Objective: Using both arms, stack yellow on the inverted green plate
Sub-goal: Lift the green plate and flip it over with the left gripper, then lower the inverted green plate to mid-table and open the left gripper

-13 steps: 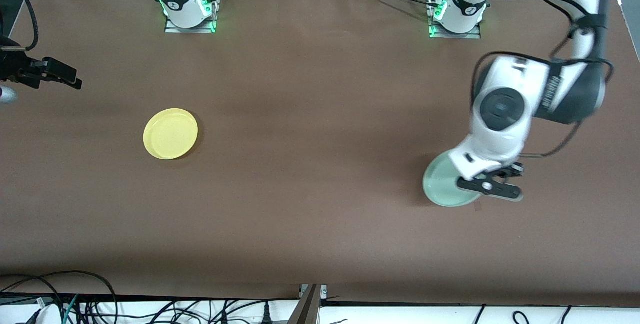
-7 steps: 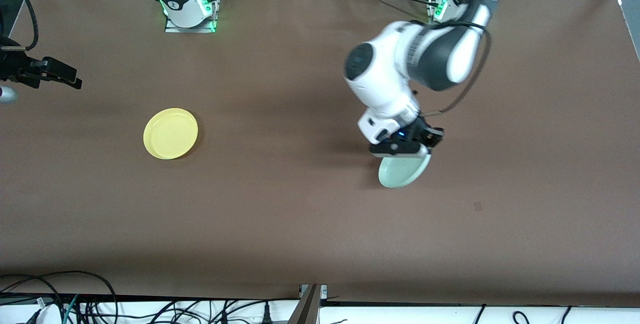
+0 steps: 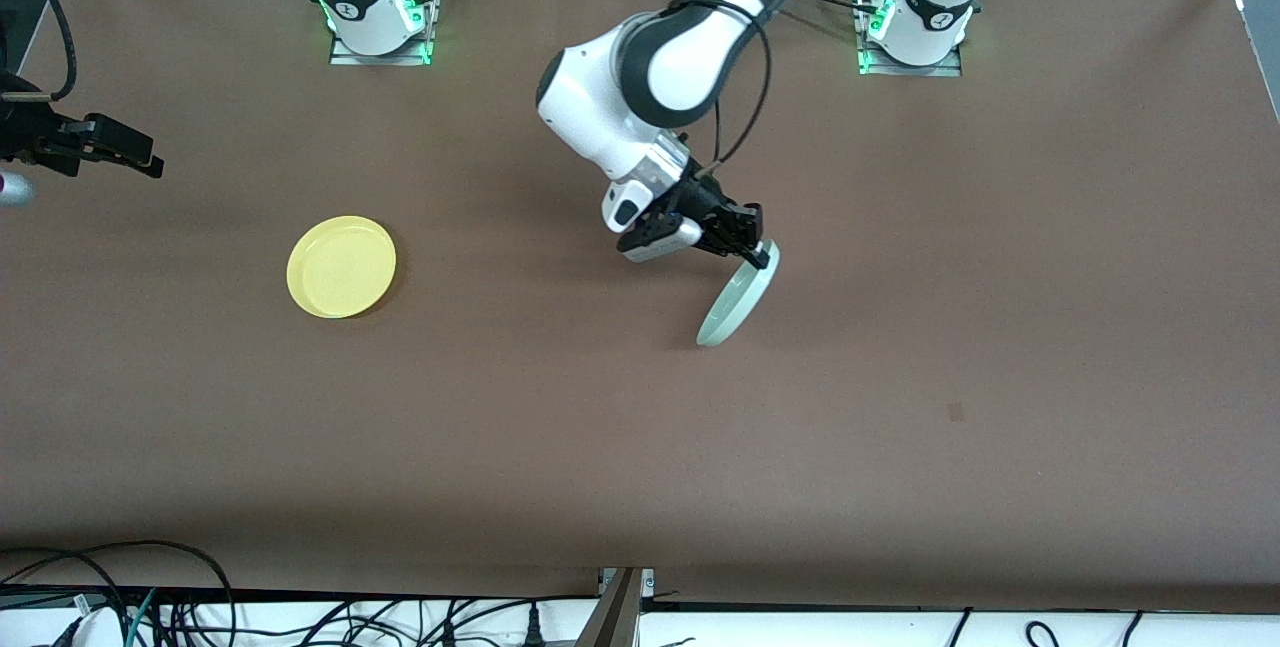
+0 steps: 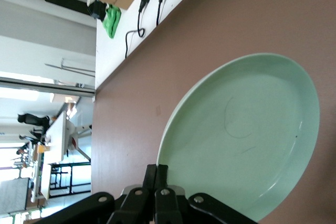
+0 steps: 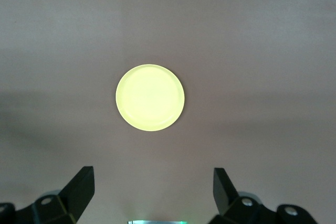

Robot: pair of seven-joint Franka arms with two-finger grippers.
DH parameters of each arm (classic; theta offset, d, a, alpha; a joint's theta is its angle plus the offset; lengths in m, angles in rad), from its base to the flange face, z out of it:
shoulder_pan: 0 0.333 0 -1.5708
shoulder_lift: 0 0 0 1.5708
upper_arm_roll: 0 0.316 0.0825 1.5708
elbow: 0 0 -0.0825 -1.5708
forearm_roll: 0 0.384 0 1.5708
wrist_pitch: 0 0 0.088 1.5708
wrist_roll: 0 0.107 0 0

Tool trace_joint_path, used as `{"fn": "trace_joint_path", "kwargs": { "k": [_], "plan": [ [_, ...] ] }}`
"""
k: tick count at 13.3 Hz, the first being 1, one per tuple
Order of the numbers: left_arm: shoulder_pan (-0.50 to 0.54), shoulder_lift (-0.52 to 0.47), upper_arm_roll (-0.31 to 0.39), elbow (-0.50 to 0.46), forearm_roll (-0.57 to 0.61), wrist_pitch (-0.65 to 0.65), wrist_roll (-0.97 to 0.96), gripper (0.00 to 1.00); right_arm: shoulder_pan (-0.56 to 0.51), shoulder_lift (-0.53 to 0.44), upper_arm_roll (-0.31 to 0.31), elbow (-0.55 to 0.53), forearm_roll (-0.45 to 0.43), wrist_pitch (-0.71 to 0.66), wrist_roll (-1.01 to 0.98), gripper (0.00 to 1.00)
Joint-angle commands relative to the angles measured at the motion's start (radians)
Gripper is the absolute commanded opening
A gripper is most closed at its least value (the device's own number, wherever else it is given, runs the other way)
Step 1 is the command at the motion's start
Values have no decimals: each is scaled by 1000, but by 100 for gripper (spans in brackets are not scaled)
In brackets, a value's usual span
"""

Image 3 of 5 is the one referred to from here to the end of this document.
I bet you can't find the pale green round plate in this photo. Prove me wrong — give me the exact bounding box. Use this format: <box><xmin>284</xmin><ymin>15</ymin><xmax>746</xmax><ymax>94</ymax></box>
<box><xmin>695</xmin><ymin>240</ymin><xmax>782</xmax><ymax>349</ymax></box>

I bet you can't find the yellow round plate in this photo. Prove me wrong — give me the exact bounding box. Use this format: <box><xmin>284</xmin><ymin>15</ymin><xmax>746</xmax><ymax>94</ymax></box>
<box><xmin>286</xmin><ymin>215</ymin><xmax>398</xmax><ymax>319</ymax></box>

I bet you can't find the brown table cover sheet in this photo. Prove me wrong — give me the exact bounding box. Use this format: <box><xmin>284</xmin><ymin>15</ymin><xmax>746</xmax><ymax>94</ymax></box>
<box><xmin>0</xmin><ymin>0</ymin><xmax>1280</xmax><ymax>616</ymax></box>

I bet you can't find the white bench surface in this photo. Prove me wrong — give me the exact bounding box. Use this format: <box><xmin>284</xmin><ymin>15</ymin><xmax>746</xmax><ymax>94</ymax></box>
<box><xmin>0</xmin><ymin>595</ymin><xmax>1280</xmax><ymax>647</ymax></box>

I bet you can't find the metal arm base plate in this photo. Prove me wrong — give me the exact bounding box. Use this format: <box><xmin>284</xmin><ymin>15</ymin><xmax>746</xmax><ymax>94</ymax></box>
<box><xmin>857</xmin><ymin>0</ymin><xmax>964</xmax><ymax>78</ymax></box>
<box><xmin>329</xmin><ymin>0</ymin><xmax>434</xmax><ymax>67</ymax></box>

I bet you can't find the aluminium profile post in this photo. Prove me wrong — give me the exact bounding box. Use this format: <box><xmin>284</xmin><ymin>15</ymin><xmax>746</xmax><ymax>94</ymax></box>
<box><xmin>575</xmin><ymin>567</ymin><xmax>657</xmax><ymax>647</ymax></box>

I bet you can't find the long black looped cable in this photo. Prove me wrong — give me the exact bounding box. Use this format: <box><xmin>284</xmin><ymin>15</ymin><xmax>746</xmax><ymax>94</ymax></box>
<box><xmin>0</xmin><ymin>539</ymin><xmax>237</xmax><ymax>647</ymax></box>

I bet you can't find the teal cable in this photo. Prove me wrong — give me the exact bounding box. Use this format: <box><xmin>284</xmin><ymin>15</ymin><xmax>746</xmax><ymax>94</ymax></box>
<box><xmin>124</xmin><ymin>587</ymin><xmax>161</xmax><ymax>647</ymax></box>

